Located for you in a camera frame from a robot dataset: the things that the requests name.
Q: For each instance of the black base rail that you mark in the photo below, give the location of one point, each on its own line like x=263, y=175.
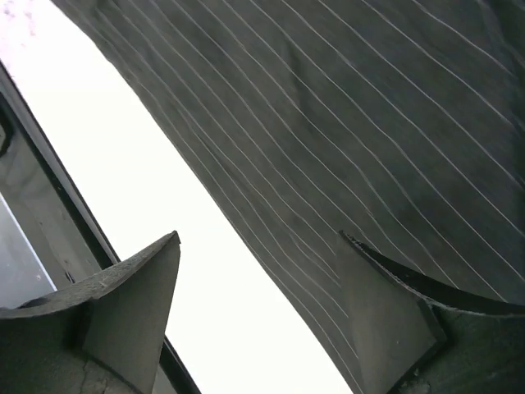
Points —
x=49, y=237

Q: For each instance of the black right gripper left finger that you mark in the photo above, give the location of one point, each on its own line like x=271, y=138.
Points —
x=103, y=334

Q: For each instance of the dark grey pinstripe shirt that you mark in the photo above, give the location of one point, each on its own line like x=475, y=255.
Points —
x=400, y=123

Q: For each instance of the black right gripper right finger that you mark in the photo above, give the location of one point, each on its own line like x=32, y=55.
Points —
x=413, y=334

